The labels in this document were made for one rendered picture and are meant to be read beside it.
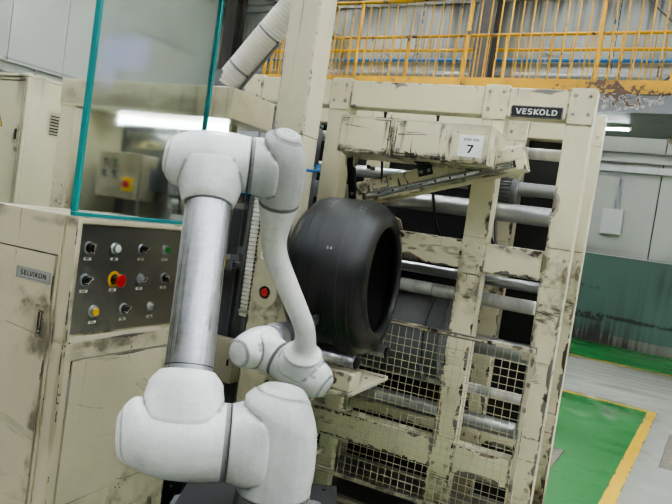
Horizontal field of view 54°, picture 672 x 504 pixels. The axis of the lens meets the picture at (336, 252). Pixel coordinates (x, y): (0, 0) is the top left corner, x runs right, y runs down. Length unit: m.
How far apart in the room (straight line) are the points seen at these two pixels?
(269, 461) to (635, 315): 10.14
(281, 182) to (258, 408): 0.51
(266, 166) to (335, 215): 0.76
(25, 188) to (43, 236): 3.08
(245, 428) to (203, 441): 0.08
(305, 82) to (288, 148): 0.99
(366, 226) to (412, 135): 0.50
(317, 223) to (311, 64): 0.61
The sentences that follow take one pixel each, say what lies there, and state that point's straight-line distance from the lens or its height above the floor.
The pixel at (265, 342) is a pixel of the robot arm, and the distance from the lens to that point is 1.81.
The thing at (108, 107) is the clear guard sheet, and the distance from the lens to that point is 2.10.
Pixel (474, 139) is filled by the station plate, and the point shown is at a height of 1.72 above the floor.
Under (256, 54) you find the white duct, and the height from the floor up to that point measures 2.02.
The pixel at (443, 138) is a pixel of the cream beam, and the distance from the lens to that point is 2.48.
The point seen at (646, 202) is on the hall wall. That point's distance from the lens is 11.33.
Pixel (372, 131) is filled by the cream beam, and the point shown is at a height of 1.72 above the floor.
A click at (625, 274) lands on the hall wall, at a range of 11.23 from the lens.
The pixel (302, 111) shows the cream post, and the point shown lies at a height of 1.74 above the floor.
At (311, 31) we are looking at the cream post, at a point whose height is 2.03.
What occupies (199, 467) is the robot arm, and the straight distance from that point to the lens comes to 1.34.
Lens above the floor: 1.37
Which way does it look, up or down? 3 degrees down
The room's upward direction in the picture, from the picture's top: 8 degrees clockwise
